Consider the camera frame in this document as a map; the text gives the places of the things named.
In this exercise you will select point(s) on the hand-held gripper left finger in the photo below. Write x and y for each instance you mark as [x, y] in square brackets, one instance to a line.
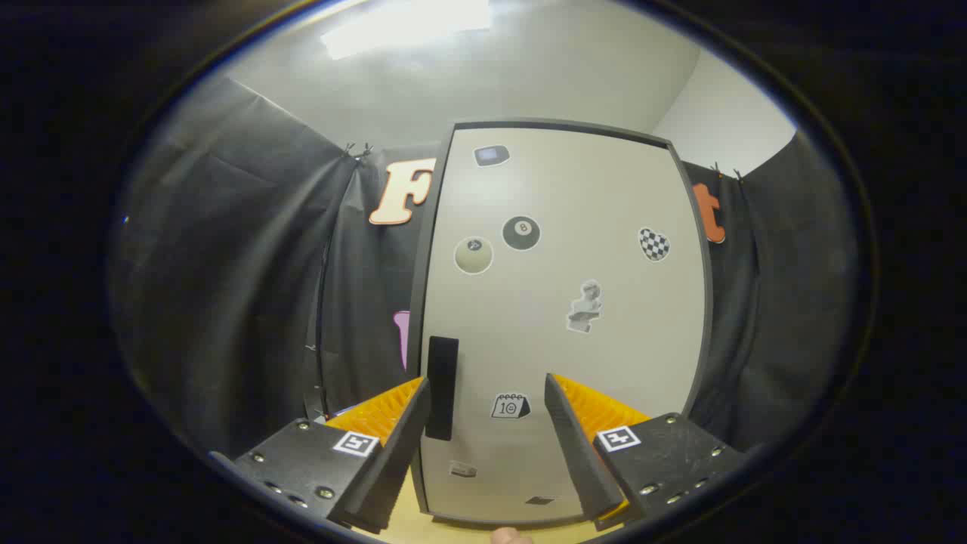
[393, 468]

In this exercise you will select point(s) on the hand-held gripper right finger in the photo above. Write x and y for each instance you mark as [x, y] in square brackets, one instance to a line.
[582, 461]

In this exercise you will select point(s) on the dark grey cabinet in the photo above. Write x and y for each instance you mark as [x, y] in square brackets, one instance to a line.
[434, 227]

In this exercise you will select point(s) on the black backdrop cloth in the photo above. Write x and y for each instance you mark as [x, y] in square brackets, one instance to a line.
[227, 264]

